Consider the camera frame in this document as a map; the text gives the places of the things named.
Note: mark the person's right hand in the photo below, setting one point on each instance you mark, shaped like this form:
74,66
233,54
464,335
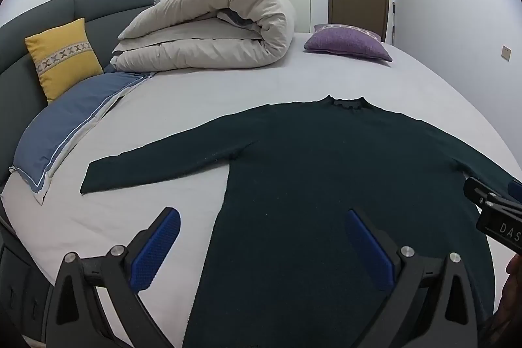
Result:
514,287

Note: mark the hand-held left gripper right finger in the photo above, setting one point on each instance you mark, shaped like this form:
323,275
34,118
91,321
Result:
369,250

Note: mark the folded beige duvet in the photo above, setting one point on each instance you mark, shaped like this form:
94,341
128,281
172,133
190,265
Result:
195,22

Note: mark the yellow patterned cushion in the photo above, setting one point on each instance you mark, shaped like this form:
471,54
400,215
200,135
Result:
61,54

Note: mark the dark green sweater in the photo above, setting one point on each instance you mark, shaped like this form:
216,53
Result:
306,168

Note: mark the dark grey bed frame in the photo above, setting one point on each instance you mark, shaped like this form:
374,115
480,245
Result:
20,282

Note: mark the thin dark pole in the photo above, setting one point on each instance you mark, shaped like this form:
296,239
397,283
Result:
394,22

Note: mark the wall socket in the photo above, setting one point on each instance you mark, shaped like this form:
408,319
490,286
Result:
506,53

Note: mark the grey-blue upholstered headboard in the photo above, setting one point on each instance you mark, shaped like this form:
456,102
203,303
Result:
49,9

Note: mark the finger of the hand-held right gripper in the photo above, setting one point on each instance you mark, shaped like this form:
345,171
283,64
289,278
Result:
516,191
479,191

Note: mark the blue pillow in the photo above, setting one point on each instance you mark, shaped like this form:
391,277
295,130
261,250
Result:
65,119

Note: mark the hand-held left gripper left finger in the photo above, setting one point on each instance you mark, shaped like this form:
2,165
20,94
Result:
157,250

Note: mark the purple cushion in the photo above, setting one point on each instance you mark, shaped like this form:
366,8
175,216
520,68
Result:
346,42

